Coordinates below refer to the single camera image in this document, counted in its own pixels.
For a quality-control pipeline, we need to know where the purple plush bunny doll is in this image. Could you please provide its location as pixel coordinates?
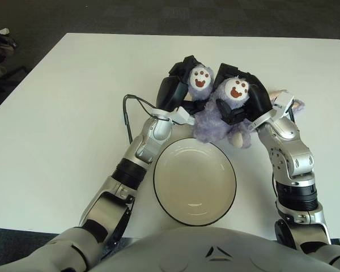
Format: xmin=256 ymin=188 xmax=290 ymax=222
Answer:
xmin=186 ymin=64 xmax=306 ymax=148

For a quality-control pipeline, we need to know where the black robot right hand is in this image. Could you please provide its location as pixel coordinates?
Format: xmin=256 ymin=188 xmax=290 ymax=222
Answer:
xmin=214 ymin=62 xmax=273 ymax=128

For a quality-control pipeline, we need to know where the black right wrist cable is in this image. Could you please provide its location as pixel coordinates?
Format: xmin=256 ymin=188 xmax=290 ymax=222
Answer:
xmin=271 ymin=109 xmax=296 ymax=199

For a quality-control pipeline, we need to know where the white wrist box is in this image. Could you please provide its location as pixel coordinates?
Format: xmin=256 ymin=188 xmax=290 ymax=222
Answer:
xmin=271 ymin=93 xmax=295 ymax=120
xmin=169 ymin=107 xmax=190 ymax=125

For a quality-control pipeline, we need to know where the grey robot torso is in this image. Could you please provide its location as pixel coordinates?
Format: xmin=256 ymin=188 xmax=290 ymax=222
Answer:
xmin=96 ymin=226 xmax=340 ymax=272

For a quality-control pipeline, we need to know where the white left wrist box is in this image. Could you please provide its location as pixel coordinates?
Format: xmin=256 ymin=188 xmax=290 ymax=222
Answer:
xmin=169 ymin=107 xmax=190 ymax=125

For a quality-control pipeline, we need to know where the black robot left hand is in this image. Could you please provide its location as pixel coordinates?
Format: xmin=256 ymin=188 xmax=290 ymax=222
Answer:
xmin=156 ymin=55 xmax=205 ymax=117

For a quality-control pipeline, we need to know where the dark bag pile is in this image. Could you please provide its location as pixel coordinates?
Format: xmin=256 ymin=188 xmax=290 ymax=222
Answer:
xmin=0 ymin=19 xmax=28 ymax=94

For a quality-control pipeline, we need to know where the white plate black rim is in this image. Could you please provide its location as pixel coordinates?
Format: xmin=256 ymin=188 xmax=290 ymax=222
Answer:
xmin=152 ymin=137 xmax=238 ymax=227

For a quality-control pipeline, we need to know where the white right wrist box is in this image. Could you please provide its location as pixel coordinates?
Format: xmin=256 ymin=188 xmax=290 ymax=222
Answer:
xmin=271 ymin=93 xmax=295 ymax=120

